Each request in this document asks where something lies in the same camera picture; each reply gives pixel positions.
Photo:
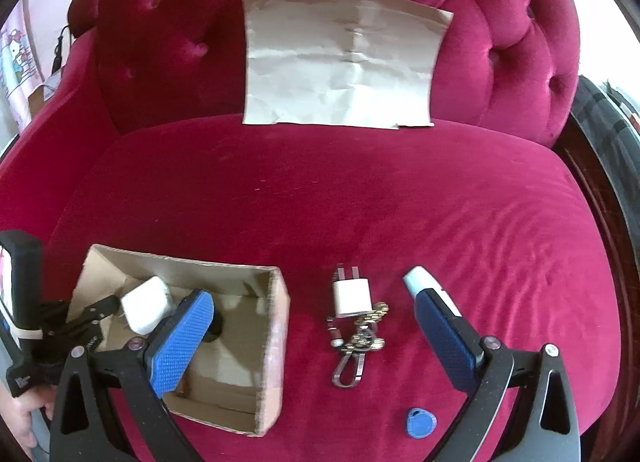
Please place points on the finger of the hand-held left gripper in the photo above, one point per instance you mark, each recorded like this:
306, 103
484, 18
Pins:
97, 314

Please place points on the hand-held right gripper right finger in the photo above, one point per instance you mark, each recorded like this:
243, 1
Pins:
445, 342

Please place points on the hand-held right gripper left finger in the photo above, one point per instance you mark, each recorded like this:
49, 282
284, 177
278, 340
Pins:
180, 342

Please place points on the dark blue round ball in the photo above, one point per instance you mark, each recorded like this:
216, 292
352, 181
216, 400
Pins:
218, 324

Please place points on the large white power adapter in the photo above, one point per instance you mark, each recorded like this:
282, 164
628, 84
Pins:
146, 306

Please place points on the cardboard box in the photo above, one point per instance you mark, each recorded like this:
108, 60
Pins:
240, 352

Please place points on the pale teal lotion bottle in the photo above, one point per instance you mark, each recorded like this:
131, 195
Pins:
419, 282

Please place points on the blue key fob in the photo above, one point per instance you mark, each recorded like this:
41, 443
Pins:
419, 423

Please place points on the small white plug charger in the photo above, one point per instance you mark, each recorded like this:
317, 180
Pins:
351, 297

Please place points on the person's left hand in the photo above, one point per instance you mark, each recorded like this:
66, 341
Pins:
20, 417

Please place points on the red velvet tufted sofa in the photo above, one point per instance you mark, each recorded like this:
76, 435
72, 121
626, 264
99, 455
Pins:
350, 192

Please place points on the grey plaid blanket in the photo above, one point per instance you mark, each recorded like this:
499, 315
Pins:
610, 141

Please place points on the creased brown paper sheet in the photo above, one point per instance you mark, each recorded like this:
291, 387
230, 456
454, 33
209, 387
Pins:
340, 61

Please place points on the cartoon wall poster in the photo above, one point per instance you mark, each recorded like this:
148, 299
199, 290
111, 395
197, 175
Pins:
15, 59

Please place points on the black wall plug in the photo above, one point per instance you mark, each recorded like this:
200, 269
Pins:
58, 49

